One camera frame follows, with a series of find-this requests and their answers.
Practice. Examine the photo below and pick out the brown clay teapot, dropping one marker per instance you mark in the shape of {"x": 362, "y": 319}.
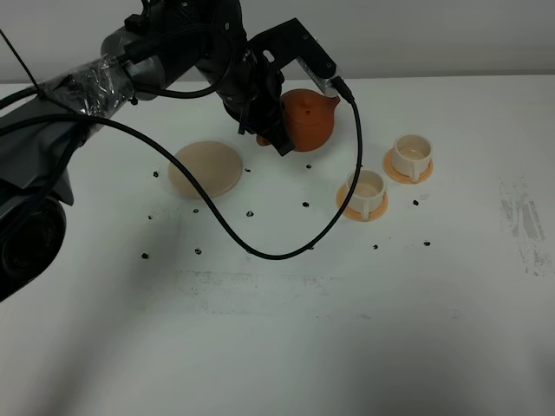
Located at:
{"x": 309, "y": 118}

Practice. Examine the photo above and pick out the beige round teapot coaster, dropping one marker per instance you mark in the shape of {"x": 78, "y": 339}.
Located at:
{"x": 216, "y": 166}

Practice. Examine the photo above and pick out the far orange saucer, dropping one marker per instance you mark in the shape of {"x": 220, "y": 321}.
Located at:
{"x": 402, "y": 179}

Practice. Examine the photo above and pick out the far white teacup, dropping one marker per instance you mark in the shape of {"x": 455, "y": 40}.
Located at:
{"x": 412, "y": 156}

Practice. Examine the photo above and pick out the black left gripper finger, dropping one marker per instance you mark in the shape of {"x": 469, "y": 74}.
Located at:
{"x": 266, "y": 119}

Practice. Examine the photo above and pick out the black cable tie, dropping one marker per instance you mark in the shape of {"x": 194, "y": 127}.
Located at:
{"x": 21, "y": 60}

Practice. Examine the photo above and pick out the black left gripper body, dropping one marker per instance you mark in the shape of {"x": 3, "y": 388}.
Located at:
{"x": 250, "y": 96}

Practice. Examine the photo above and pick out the near white teacup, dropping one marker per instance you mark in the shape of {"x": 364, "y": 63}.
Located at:
{"x": 368, "y": 195}

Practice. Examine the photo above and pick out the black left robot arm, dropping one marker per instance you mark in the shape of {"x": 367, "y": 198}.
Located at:
{"x": 43, "y": 125}

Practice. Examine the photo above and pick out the white teacup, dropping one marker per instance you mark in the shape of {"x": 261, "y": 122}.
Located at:
{"x": 368, "y": 195}
{"x": 412, "y": 156}

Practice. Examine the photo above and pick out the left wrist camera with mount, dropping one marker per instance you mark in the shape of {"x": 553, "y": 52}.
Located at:
{"x": 291, "y": 41}

